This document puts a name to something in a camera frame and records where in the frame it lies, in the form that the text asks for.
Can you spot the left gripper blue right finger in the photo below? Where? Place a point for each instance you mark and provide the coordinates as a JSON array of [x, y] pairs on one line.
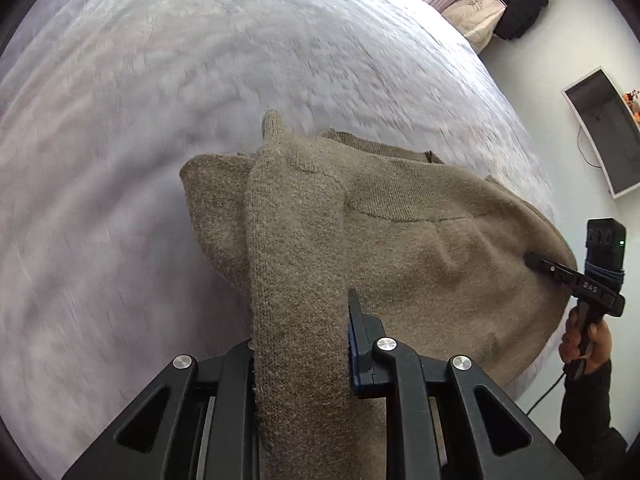
[[445, 419]]

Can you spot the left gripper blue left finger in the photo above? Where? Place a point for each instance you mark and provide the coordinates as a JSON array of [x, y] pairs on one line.
[[195, 420]]

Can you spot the person right hand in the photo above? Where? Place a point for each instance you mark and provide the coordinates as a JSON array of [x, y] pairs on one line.
[[593, 348]]

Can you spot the brown knit sweater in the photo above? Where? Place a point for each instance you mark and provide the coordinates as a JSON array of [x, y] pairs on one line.
[[433, 251]]

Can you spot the right forearm black sleeve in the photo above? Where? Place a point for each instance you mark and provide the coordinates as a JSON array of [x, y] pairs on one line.
[[587, 438]]

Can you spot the orange flower decoration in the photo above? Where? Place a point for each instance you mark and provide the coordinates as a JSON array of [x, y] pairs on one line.
[[632, 100]]

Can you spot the wall mounted television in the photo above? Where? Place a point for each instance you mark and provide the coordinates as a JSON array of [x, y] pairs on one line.
[[610, 128]]

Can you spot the beige hanging bag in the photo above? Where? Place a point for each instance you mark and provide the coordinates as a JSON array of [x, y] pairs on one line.
[[476, 20]]

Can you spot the lavender embossed bedspread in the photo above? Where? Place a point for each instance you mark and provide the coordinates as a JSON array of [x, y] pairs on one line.
[[103, 101]]

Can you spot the black hanging bag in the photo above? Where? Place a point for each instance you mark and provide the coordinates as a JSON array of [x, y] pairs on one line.
[[518, 17]]

